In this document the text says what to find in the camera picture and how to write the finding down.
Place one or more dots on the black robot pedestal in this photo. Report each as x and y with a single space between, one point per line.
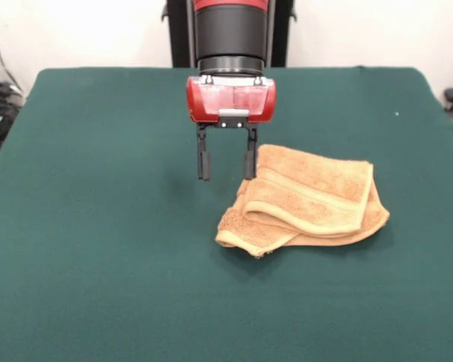
179 37

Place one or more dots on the tan terry towel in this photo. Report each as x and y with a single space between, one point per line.
309 188

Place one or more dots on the black equipment pile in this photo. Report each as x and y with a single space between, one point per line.
5 113

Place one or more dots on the dark green table cloth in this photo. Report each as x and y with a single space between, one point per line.
98 226

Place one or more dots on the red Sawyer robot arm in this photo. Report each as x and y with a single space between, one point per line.
230 34

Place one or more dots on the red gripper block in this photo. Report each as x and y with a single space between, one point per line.
211 102

